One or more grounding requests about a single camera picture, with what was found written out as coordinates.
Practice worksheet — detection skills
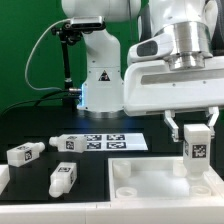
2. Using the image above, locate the black camera stand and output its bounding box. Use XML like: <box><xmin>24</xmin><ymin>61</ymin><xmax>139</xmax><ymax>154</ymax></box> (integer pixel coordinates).
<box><xmin>51</xmin><ymin>23</ymin><xmax>82</xmax><ymax>107</ymax></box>

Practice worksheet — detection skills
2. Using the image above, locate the grey camera on stand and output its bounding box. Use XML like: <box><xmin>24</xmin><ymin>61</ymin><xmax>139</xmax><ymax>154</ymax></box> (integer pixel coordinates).
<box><xmin>70</xmin><ymin>16</ymin><xmax>105</xmax><ymax>31</ymax></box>

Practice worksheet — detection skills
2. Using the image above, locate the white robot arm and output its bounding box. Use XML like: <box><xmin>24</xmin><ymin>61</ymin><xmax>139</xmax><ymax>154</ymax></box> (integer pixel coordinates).
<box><xmin>124</xmin><ymin>0</ymin><xmax>224</xmax><ymax>140</ymax></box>

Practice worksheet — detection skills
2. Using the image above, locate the white square table top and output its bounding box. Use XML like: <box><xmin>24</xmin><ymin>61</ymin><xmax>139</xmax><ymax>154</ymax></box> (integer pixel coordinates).
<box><xmin>108</xmin><ymin>157</ymin><xmax>224</xmax><ymax>201</ymax></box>

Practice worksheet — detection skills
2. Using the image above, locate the white marker sheet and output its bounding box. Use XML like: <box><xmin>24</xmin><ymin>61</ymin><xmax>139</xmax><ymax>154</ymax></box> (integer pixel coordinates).
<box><xmin>84</xmin><ymin>133</ymin><xmax>148</xmax><ymax>151</ymax></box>

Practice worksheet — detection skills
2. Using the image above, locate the grey camera cable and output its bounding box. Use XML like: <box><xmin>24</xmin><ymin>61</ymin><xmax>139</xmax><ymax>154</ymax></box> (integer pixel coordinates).
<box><xmin>24</xmin><ymin>18</ymin><xmax>72</xmax><ymax>92</ymax></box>

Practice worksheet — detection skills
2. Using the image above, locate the white U-shaped fence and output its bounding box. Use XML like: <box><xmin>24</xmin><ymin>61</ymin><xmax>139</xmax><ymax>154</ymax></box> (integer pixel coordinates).
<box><xmin>0</xmin><ymin>158</ymin><xmax>224</xmax><ymax>224</ymax></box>

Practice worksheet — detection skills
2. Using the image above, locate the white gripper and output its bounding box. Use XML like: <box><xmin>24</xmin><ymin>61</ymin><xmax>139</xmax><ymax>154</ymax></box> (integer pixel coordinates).
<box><xmin>124</xmin><ymin>34</ymin><xmax>224</xmax><ymax>142</ymax></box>

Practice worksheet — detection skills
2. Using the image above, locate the black cable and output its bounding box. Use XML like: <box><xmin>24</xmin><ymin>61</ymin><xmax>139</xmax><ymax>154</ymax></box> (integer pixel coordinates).
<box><xmin>0</xmin><ymin>89</ymin><xmax>81</xmax><ymax>116</ymax></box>

